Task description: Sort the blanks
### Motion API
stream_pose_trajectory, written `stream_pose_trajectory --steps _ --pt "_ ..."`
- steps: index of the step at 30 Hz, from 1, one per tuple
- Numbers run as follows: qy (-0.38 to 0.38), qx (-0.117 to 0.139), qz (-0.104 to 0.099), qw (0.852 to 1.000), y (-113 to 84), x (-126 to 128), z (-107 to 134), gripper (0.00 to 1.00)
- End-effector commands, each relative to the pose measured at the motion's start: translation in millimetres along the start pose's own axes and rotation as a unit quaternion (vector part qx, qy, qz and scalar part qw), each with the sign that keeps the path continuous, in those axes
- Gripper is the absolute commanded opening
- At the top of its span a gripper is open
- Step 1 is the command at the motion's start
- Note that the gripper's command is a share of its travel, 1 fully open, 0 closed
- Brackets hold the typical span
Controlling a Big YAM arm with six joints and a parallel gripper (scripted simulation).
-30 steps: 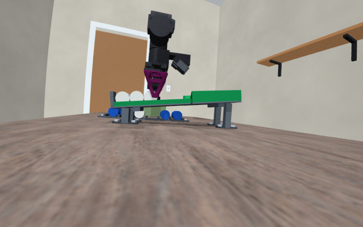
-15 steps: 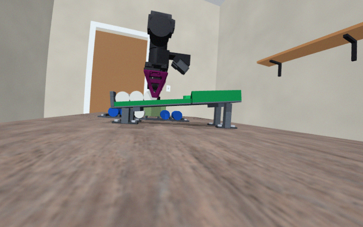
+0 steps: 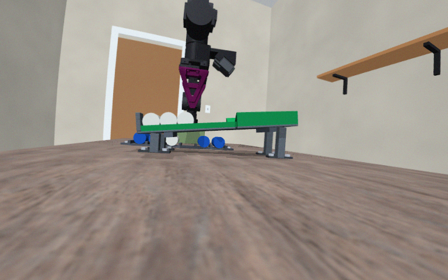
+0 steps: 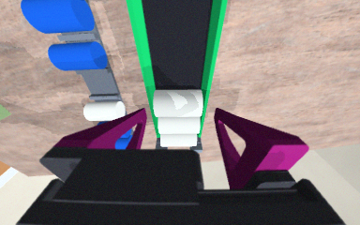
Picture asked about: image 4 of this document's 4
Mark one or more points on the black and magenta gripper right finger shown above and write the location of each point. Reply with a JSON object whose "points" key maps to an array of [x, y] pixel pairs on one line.
{"points": [[267, 148]]}

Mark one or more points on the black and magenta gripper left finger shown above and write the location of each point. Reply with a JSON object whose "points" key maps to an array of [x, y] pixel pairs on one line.
{"points": [[105, 135]]}

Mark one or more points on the blue cylinder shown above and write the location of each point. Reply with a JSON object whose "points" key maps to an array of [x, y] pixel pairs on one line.
{"points": [[58, 16], [78, 56], [122, 143], [126, 135]]}

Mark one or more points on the white cylinder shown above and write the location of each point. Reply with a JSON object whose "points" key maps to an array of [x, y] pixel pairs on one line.
{"points": [[178, 125], [189, 139], [178, 103], [100, 111]]}

